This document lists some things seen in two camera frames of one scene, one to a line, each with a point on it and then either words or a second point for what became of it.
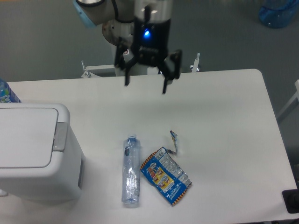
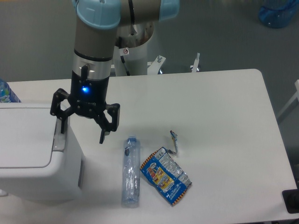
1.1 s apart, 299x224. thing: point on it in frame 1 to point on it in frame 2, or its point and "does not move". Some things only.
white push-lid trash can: [41, 160] does not move
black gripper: [151, 41] to [88, 99]
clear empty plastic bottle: [131, 189] does not move
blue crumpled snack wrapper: [163, 171] does not move
